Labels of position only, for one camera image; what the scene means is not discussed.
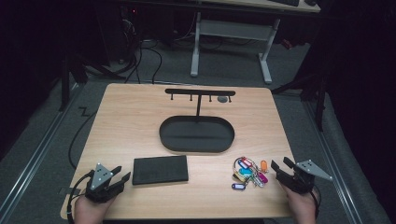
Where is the dark computer case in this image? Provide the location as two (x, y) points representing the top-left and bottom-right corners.
(102, 4), (142, 67)

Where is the key bunch with coloured tags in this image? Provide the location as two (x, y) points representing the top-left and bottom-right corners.
(231, 156), (269, 191)

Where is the right hand-held gripper cable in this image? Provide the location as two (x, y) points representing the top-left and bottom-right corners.
(308, 185), (321, 219)

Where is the black keyboard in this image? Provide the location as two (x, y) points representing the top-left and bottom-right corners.
(269, 0), (301, 7)

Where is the metal floor rail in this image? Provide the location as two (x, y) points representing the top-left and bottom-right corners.
(0, 83), (82, 218)
(303, 100), (364, 224)

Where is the black looped cable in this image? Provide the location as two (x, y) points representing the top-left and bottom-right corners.
(140, 46), (163, 85)

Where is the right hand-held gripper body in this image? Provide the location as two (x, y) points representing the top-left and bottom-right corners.
(276, 159), (333, 195)

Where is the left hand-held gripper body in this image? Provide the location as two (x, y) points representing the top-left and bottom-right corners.
(84, 162), (124, 204)

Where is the person's right hand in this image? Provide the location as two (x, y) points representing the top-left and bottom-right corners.
(279, 183), (320, 224)

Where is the hand-held gripper cable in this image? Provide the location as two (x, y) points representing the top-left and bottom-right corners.
(66, 170), (95, 224)
(308, 185), (321, 219)

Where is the black key stand with tray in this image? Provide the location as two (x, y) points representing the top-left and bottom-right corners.
(159, 88), (236, 154)

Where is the person's left hand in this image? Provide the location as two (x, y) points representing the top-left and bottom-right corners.
(74, 194), (118, 224)

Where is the desk with white legs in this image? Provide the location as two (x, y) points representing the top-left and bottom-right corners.
(190, 0), (321, 85)

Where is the left hand-held gripper cable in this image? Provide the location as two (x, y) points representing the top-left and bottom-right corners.
(66, 170), (95, 224)

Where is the black metal stand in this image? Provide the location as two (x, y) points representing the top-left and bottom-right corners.
(271, 69), (329, 133)
(58, 52), (126, 113)

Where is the black floor cable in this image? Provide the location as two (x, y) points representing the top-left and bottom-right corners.
(67, 106), (98, 171)

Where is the grey tape strip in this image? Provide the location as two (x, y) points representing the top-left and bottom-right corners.
(58, 187), (82, 196)

